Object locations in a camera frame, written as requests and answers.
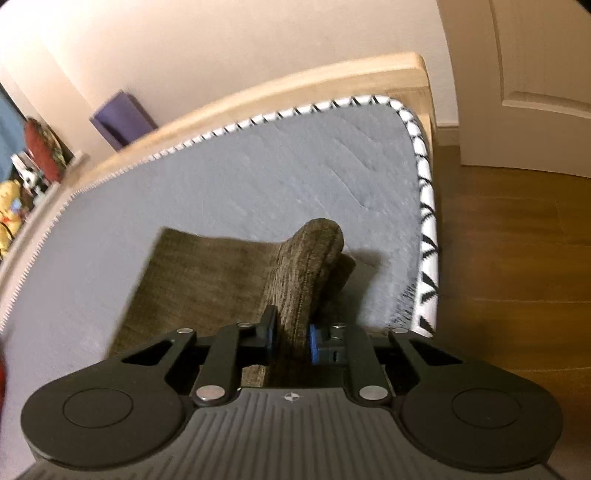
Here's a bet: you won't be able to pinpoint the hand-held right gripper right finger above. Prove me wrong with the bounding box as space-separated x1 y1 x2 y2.
308 323 463 407

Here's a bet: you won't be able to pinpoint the white window ledge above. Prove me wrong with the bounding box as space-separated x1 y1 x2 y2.
58 151 89 186

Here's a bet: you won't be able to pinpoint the light wooden bed frame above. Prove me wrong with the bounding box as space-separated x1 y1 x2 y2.
0 52 439 324

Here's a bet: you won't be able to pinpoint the white panelled door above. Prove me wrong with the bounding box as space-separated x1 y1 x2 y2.
438 0 591 177

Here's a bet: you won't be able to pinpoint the dark red patterned cushion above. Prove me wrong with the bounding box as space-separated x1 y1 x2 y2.
24 117 70 182

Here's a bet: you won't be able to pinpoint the row of stuffed toys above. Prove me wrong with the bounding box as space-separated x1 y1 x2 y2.
0 152 52 259

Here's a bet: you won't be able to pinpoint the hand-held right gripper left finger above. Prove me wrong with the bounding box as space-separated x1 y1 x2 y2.
121 305 279 408

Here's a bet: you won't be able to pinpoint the brown corduroy pants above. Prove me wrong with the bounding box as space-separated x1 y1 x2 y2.
108 219 358 389

